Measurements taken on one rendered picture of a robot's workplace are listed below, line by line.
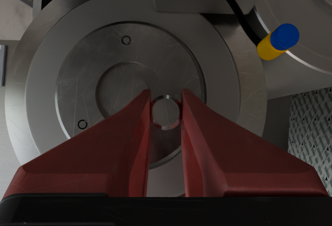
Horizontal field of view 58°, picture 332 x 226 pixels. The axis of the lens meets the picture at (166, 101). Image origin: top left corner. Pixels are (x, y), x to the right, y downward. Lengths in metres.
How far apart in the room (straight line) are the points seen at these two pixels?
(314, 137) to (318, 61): 0.19
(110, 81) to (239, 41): 0.07
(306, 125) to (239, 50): 0.23
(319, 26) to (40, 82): 0.16
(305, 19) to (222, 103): 0.07
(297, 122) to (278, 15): 0.24
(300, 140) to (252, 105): 0.23
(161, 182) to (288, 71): 0.10
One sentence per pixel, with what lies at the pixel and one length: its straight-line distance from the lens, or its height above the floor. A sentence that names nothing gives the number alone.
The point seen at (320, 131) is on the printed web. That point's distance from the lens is 0.35.
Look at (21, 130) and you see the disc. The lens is 0.19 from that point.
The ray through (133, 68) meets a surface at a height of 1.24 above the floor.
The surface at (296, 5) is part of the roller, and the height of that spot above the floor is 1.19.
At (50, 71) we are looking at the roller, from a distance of 0.17.
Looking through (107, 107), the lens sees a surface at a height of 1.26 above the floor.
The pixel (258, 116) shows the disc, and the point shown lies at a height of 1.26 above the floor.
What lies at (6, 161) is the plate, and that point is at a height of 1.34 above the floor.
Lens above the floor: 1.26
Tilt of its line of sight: 3 degrees down
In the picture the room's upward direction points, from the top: 177 degrees counter-clockwise
